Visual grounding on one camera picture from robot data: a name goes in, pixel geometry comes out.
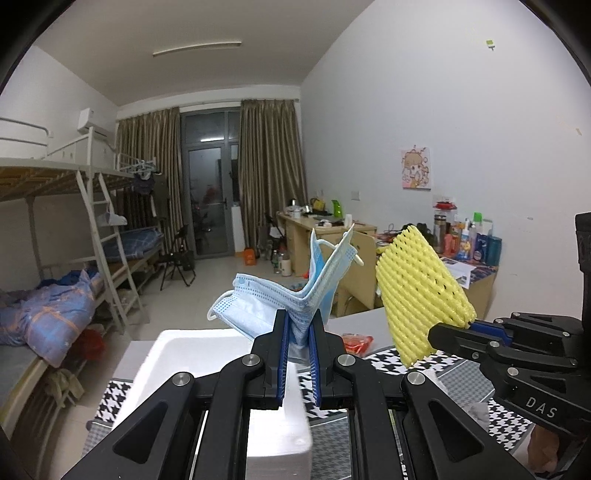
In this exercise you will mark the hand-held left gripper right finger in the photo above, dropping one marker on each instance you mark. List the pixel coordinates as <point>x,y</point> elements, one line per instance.
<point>316,369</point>

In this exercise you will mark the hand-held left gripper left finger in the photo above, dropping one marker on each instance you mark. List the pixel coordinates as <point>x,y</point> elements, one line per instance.
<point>280,360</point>

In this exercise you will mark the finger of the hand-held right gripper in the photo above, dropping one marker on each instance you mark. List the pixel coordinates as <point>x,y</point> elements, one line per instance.
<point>457,341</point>
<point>489,326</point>

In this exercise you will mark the blue face mask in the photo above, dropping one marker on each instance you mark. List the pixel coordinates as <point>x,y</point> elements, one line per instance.
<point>258,304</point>

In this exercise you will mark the yellow foam fruit net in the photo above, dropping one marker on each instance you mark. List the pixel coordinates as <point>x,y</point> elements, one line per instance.
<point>415,295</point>

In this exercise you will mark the white foam box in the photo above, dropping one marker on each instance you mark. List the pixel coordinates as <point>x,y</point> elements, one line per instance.
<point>194,350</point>

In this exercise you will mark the person's right hand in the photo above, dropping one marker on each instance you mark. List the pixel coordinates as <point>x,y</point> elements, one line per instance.
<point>545,445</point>

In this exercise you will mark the houndstooth tablecloth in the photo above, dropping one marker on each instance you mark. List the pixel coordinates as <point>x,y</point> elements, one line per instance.
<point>461,383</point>

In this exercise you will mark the red snack packet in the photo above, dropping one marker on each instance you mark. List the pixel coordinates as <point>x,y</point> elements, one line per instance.
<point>358,344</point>

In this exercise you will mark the white papers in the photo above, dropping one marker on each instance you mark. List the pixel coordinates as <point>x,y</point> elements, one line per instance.
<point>461,272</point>

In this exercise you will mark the cluster of toiletry bottles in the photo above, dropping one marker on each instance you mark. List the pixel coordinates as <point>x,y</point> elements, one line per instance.
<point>480,244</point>

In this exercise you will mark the white plastic jug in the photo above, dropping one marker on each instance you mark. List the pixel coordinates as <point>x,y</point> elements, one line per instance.
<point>286,266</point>

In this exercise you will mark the orange plastic jug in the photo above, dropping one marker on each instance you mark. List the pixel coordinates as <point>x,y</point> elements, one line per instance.
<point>250,258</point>

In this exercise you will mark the wooden chair with smiley cutout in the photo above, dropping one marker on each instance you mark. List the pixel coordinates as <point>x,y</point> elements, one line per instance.
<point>364,272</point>

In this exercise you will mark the black folding chair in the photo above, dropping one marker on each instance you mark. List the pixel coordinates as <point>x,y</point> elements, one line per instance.
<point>178,256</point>

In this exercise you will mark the white electric pot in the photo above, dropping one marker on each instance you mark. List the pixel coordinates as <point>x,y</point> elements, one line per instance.
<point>294,212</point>

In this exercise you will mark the green spray bottle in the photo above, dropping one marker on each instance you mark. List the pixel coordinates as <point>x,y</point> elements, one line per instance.
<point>338,210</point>

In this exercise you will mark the brown curtain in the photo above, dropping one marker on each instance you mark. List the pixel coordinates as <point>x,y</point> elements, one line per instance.
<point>147,143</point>
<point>272,175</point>

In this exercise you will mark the blue checked mattress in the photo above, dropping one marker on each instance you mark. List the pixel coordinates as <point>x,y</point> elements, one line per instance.
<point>134,242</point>

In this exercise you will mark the glass balcony door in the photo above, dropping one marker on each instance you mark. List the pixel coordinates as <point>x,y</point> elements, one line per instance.
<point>207,184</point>

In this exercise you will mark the red bag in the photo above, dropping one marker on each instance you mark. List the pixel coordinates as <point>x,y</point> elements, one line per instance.
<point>90,346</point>

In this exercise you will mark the dark hanging clothes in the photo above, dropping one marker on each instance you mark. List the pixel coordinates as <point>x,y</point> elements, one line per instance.
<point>147,189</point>

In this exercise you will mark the beige slippers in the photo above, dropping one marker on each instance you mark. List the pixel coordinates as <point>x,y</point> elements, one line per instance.
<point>64,387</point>

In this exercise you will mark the blue orange checked quilt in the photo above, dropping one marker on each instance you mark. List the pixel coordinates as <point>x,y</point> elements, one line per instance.
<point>51,309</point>

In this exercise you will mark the white metal bunk bed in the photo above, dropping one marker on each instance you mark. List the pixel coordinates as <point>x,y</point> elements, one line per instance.
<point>41,175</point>
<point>124,168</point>

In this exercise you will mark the white air conditioner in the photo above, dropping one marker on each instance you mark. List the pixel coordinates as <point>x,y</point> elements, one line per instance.
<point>92,122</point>

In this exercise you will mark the ceiling tube light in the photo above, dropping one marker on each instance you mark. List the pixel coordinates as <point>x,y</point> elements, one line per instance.
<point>198,47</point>

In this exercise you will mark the cartoon wall poster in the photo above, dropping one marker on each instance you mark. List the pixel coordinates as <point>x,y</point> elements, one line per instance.
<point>416,168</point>

